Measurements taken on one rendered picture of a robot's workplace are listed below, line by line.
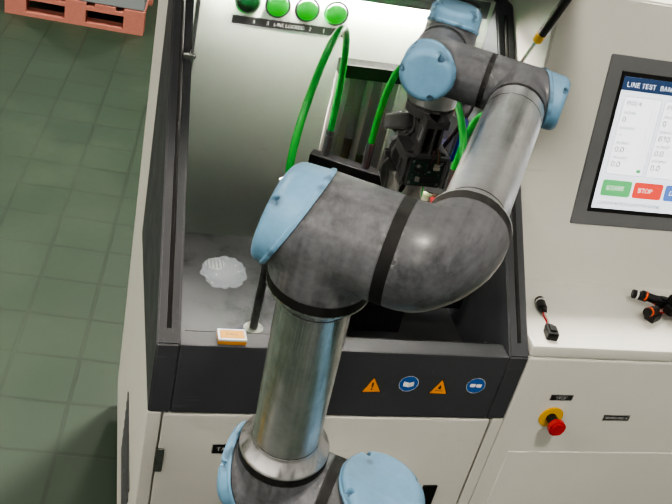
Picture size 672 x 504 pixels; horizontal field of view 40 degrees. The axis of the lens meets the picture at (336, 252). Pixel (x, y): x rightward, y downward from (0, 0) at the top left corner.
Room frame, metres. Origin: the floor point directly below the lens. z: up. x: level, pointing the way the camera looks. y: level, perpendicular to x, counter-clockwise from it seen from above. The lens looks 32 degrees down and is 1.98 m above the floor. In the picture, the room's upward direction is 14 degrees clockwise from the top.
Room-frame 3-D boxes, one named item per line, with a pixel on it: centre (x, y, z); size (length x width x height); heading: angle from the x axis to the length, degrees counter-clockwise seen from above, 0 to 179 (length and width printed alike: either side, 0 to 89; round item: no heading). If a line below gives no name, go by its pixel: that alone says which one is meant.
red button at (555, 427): (1.44, -0.51, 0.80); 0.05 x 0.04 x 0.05; 109
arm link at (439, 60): (1.20, -0.08, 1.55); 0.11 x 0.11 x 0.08; 79
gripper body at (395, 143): (1.30, -0.09, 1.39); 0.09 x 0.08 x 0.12; 18
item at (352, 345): (1.34, -0.07, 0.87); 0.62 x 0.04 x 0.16; 109
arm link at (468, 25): (1.30, -0.08, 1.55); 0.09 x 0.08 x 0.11; 169
